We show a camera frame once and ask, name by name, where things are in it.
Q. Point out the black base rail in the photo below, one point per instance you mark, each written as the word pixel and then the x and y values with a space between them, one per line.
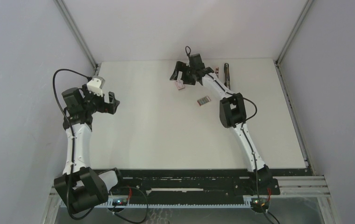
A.
pixel 193 185

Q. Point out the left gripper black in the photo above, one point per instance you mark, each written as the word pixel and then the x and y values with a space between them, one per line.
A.
pixel 105 107

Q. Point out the pink and white stapler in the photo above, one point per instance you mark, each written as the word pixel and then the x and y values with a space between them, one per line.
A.
pixel 217 72

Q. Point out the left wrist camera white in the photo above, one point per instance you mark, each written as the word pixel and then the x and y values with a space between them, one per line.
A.
pixel 95 85

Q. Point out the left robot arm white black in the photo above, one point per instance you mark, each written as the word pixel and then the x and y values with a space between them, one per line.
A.
pixel 80 187

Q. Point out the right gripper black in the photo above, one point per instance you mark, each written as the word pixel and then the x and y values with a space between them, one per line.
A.
pixel 182 66

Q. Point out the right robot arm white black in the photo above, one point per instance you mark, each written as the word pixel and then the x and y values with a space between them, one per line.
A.
pixel 232 113

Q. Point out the staple box red white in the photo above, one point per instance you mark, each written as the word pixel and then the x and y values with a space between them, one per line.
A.
pixel 179 84

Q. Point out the white cable duct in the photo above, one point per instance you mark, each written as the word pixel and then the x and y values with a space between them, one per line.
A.
pixel 118 203

